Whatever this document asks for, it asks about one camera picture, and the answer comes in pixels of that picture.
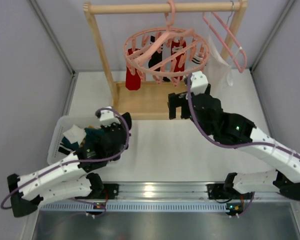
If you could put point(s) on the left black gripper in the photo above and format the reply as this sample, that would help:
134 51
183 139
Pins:
112 129

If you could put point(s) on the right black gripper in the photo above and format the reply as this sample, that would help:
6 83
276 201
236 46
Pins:
185 107

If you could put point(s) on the dark teal sock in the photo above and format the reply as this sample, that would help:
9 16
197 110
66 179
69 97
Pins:
93 134

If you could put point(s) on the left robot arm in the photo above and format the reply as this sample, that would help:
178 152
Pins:
73 176

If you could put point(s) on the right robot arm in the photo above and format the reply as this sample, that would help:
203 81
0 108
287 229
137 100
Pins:
234 131

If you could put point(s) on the pink round clip hanger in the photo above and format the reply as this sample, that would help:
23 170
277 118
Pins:
138 49

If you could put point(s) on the wooden clothes rack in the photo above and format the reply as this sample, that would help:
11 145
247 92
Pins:
150 101

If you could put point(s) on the left red sock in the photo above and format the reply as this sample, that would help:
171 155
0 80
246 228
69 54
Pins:
132 79

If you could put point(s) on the red sock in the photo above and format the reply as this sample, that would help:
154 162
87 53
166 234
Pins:
132 79
175 66

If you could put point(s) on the white sock with stripes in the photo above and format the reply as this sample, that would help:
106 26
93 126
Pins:
197 60

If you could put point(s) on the white cloth garment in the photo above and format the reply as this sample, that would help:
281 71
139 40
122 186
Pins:
217 70

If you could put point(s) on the black striped sock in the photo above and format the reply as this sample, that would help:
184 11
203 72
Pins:
156 58

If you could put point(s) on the right red sock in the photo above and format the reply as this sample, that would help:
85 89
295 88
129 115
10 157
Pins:
175 66

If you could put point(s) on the white sock in basket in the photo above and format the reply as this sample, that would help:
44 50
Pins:
75 134

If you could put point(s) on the white plastic basket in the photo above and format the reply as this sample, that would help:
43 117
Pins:
62 125

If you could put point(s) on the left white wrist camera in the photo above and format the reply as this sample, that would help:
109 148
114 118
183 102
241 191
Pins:
107 117

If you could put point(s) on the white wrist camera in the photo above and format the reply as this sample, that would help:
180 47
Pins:
107 117
198 82

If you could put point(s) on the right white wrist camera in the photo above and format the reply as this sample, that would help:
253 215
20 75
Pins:
198 82

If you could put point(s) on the aluminium mounting rail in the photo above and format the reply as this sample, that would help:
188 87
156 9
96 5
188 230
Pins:
162 191

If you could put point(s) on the white slotted cable duct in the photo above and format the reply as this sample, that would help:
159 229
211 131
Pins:
126 206

